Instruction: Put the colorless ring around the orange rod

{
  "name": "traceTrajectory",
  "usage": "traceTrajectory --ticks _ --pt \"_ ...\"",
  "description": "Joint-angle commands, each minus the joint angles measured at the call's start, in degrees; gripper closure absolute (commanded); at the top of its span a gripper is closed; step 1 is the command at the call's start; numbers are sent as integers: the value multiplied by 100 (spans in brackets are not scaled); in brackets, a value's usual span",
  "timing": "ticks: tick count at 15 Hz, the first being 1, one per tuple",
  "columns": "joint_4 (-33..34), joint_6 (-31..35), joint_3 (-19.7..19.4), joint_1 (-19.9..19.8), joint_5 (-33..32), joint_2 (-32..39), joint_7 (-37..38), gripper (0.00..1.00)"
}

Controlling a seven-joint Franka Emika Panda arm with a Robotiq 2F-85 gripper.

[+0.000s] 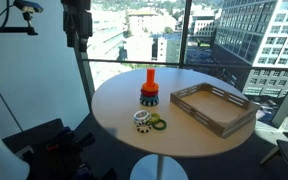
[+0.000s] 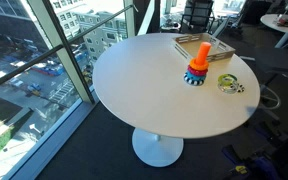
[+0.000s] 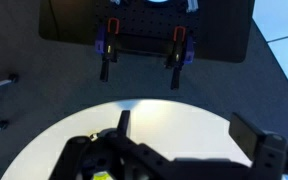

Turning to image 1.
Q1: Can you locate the pile of blue black clamps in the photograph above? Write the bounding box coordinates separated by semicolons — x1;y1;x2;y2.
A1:
23;125;118;180

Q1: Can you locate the dark window handrail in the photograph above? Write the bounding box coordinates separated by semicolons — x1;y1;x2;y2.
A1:
83;58;288;73

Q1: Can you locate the thin window mullion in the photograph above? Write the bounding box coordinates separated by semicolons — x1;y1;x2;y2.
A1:
178;0;194;69

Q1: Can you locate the green ring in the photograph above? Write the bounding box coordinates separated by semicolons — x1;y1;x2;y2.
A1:
151;118;168;131

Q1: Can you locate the black stereo camera on stand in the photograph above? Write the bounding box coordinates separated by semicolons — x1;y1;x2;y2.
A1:
12;0;45;14

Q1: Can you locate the black camera stand bar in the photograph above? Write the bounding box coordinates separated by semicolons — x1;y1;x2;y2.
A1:
0;11;39;37

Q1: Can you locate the yellow-green ring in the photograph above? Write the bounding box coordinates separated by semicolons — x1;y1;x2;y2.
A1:
147;112;162;125

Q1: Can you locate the orange stacking ring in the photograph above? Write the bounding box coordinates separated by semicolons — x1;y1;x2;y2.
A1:
141;82;160;94

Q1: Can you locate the wide window frame post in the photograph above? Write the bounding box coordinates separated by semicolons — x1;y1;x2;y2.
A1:
71;36;96;111

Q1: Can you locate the red stacking ring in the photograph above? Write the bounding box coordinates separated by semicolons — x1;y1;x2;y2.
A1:
140;89;160;99

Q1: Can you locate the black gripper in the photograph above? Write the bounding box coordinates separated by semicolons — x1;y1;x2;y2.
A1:
60;0;94;53

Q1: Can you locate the white table pedestal base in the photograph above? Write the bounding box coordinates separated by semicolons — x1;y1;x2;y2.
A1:
129;153;189;180

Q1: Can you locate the blue stacking ring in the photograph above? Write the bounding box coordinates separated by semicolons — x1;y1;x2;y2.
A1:
139;94;160;102

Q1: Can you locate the orange stacking toy rod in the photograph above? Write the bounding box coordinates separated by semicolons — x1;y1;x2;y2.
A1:
146;67;157;86

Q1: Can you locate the wooden slatted tray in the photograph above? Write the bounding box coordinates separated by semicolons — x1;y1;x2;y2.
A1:
169;82;261;140

